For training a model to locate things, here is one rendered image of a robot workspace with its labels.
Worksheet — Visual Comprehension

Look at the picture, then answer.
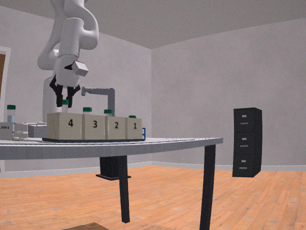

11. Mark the white tube rack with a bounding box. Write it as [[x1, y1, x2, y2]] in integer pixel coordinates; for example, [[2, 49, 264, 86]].
[[0, 122, 28, 140]]

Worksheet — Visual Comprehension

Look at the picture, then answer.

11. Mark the beige bucket adapter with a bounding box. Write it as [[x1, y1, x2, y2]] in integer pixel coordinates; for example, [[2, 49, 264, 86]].
[[82, 114, 105, 140], [125, 117, 143, 139], [105, 116, 125, 140], [47, 112, 82, 140]]

